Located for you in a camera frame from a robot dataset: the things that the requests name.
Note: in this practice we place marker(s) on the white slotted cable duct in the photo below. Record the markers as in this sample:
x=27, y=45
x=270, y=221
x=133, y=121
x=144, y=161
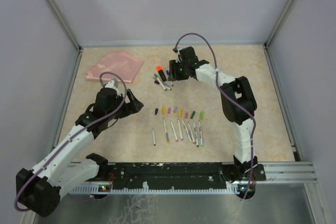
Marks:
x=102, y=189

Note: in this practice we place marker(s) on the aluminium frame rail left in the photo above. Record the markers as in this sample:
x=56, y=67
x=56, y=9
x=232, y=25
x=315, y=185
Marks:
x=61, y=19

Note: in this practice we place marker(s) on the orange white marker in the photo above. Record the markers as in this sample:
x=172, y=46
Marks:
x=166, y=132

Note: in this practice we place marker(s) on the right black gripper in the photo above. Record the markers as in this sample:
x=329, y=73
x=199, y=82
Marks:
x=173, y=72

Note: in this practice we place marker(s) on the dark green capped marker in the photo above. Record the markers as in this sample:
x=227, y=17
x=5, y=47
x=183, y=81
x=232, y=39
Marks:
x=196, y=134

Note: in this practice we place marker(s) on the lavender marker pen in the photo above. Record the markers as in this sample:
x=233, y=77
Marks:
x=180, y=130

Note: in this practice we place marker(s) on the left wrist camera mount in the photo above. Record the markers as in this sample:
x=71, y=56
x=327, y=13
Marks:
x=112, y=84

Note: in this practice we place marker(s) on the aluminium frame rail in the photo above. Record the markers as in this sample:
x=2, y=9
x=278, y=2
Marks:
x=281, y=19
x=61, y=19

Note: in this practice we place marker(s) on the aluminium frame rail right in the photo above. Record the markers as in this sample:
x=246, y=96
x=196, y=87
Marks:
x=281, y=19

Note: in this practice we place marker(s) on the light green pen cap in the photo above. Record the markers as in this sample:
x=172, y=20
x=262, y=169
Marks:
x=201, y=115

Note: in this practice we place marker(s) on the blue capped marker pen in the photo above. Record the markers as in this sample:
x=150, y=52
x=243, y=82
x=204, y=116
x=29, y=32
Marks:
x=169, y=78

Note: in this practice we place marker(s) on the green capped marker pen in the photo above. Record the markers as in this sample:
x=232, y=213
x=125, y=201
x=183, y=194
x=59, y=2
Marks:
x=160, y=82

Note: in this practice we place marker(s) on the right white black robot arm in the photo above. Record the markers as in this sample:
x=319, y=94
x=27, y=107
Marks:
x=237, y=98

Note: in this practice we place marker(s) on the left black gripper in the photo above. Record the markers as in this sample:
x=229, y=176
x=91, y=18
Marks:
x=133, y=107

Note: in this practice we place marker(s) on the magenta capped marker pen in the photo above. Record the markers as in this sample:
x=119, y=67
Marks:
x=191, y=133

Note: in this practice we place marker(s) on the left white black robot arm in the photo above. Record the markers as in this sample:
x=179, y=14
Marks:
x=41, y=188

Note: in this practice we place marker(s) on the pink capped marker pen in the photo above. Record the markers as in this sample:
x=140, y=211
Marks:
x=174, y=131

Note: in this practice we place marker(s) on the orange capped black highlighter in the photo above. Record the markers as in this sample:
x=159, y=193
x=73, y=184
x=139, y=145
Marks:
x=161, y=73

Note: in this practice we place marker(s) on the pink plastic bag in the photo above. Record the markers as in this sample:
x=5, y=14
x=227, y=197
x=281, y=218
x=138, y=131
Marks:
x=119, y=62

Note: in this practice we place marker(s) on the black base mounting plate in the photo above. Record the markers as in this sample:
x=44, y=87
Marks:
x=183, y=176

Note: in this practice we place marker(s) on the light green capped marker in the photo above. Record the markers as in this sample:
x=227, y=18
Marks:
x=201, y=134

